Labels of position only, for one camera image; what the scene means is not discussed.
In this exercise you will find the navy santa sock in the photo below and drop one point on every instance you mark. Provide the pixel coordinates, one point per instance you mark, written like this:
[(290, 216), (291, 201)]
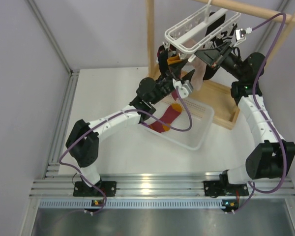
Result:
[(162, 56)]

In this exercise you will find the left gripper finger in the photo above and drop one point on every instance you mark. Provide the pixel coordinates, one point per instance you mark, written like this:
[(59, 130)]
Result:
[(177, 68), (187, 76)]

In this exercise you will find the white plastic clip hanger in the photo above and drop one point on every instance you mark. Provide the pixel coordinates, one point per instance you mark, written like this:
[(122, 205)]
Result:
[(189, 35)]

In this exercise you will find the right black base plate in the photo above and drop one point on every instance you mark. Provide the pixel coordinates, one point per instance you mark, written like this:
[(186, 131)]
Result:
[(215, 188)]

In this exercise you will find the aluminium mounting rail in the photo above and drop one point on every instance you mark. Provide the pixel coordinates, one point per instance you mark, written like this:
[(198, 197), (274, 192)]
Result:
[(130, 185)]

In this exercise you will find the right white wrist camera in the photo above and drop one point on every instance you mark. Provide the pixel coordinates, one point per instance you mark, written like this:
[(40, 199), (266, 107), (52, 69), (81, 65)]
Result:
[(241, 33)]

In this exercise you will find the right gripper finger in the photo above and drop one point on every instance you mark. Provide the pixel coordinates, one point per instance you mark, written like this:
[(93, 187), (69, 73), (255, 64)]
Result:
[(223, 46), (211, 59)]

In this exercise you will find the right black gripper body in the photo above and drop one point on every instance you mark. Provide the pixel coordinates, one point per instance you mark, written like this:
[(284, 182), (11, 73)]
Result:
[(224, 54)]

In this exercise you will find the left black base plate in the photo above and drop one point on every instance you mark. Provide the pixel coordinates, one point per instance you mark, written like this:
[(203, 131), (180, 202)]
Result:
[(81, 189)]

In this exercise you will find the white plastic basket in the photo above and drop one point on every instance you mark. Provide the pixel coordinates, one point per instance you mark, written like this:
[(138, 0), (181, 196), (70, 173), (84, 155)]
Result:
[(202, 117)]

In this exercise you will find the aluminium corner frame profile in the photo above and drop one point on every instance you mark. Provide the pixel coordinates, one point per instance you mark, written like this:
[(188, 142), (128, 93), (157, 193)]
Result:
[(68, 97)]

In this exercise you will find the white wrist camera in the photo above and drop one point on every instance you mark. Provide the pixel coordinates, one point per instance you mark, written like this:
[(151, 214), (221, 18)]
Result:
[(241, 33), (183, 88)]

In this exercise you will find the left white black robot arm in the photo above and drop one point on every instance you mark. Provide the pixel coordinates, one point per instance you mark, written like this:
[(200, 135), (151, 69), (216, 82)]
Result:
[(85, 137)]

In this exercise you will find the black sock on hanger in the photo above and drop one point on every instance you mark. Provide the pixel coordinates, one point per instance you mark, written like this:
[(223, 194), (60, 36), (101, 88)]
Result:
[(217, 23)]

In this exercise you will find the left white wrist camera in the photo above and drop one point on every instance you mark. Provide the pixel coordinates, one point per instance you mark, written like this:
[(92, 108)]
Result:
[(183, 88)]

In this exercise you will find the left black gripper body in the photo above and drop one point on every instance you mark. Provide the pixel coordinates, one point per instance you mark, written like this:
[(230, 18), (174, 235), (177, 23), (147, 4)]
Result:
[(169, 78)]

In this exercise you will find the maroon orange sock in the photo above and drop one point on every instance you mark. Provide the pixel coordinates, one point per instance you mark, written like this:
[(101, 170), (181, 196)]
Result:
[(174, 60)]

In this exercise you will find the grey slotted cable duct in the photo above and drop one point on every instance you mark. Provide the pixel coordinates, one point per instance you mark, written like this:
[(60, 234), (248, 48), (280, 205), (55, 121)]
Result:
[(140, 203)]

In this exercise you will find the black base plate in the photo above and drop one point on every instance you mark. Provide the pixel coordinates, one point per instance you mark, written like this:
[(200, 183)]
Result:
[(215, 188), (81, 189)]

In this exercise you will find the maroon purple sock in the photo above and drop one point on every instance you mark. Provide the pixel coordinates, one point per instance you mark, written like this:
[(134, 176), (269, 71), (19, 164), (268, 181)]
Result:
[(171, 113)]

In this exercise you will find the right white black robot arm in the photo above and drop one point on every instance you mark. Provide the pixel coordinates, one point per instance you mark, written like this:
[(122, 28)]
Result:
[(273, 155)]

